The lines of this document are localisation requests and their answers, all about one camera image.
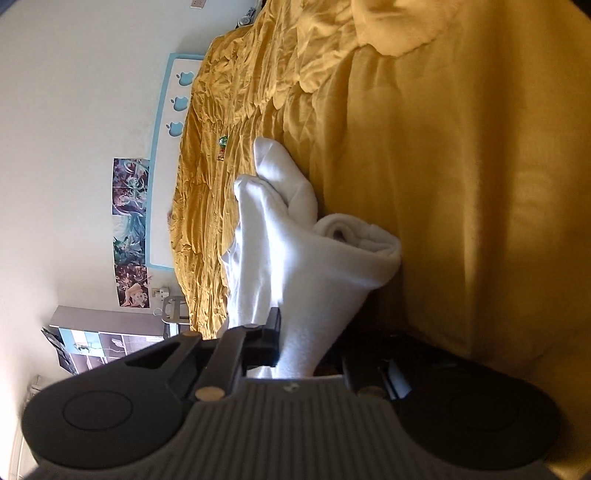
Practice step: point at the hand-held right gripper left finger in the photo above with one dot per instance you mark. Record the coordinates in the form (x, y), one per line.
(272, 339)

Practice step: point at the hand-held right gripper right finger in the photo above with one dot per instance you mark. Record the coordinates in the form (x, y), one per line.
(364, 374)

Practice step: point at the white long-sleeve sweatshirt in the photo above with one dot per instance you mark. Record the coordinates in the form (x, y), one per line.
(286, 258)

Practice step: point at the grey folding chair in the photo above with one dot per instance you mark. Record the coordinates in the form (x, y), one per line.
(174, 314)

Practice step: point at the white and blue headboard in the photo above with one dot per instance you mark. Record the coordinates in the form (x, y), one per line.
(161, 207)

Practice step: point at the small snack packets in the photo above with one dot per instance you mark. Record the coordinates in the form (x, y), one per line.
(223, 147)

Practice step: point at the mustard yellow quilt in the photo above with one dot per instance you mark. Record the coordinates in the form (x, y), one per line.
(461, 138)

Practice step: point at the white wall plug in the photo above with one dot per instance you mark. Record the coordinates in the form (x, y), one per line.
(159, 291)

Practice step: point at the grey wall shelf unit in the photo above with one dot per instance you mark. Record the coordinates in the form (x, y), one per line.
(111, 337)

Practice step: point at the wall poster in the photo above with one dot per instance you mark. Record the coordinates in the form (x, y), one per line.
(131, 230)

